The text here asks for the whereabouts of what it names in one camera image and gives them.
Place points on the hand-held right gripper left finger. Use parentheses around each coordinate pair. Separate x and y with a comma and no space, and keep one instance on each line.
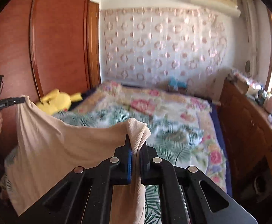
(129,165)

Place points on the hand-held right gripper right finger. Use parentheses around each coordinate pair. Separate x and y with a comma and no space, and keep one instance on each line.
(142,165)

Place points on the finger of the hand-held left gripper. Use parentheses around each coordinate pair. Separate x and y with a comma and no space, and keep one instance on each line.
(9,102)

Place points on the beige printed t-shirt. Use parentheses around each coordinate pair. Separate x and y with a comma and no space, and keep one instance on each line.
(56,149)

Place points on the floral leaf printed bed sheet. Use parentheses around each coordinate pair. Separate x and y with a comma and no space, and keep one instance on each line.
(173,133)

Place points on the yellow plush toy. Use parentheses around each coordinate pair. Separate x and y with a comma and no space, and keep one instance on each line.
(56,101)

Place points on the brown wooden wardrobe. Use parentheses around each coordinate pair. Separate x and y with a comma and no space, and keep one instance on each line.
(56,39)

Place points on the navy blue mattress cover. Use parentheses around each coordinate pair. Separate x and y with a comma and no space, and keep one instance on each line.
(221,144)

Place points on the blue box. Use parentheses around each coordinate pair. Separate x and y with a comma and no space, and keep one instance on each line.
(177,85)

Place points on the brown wooden cabinet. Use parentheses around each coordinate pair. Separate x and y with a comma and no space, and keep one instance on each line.
(243,126)

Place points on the cardboard box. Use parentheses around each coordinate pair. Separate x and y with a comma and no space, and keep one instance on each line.
(242,85)

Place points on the pale pink bottle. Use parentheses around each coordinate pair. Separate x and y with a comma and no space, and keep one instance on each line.
(270,102)

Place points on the white pipe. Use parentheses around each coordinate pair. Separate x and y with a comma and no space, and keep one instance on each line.
(251,35)

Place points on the white air conditioner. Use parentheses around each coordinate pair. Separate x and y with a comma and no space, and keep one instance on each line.
(215,1)

